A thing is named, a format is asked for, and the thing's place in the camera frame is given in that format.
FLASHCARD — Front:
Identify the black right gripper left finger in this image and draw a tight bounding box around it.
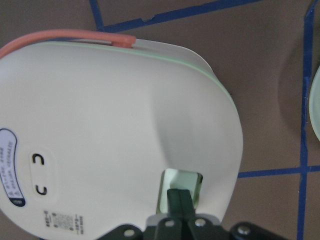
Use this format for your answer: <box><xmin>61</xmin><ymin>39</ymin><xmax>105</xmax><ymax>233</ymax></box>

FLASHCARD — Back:
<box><xmin>102</xmin><ymin>189</ymin><xmax>182</xmax><ymax>240</ymax></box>

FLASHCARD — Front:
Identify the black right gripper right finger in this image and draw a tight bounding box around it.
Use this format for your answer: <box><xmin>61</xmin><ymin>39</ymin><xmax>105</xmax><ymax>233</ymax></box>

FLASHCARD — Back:
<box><xmin>178</xmin><ymin>190</ymin><xmax>285</xmax><ymax>240</ymax></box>

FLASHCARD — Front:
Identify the white rice cooker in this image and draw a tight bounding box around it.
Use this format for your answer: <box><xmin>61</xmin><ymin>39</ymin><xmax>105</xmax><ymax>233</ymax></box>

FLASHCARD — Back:
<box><xmin>0</xmin><ymin>29</ymin><xmax>243</xmax><ymax>240</ymax></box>

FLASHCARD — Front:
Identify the green plate near right arm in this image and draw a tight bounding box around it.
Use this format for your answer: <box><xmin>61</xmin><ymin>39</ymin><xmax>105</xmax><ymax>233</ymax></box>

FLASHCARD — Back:
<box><xmin>309</xmin><ymin>67</ymin><xmax>320</xmax><ymax>140</ymax></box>

